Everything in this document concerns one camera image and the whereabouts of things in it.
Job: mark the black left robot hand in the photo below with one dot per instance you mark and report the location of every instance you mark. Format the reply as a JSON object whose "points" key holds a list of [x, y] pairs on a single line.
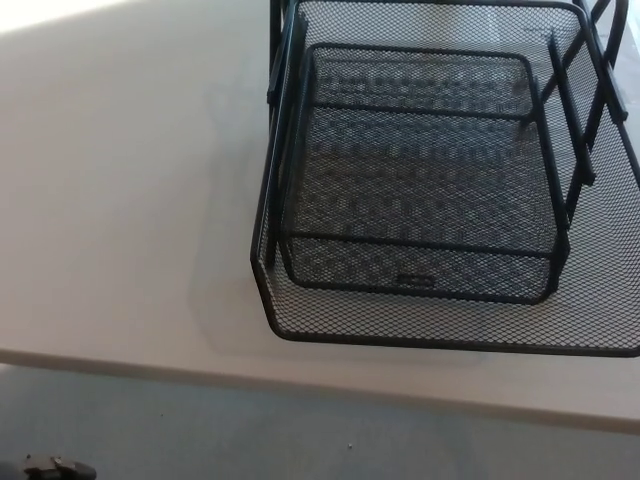
{"points": [[50, 471]]}

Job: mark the large black mesh sliding tray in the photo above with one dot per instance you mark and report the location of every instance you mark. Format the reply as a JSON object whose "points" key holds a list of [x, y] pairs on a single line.
{"points": [[600, 300]]}

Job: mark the black metal tray rack frame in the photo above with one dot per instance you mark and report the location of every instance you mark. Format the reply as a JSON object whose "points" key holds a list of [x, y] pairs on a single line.
{"points": [[271, 85]]}

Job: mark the black mesh tray with label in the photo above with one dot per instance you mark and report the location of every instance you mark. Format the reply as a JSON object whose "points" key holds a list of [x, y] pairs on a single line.
{"points": [[415, 281]]}

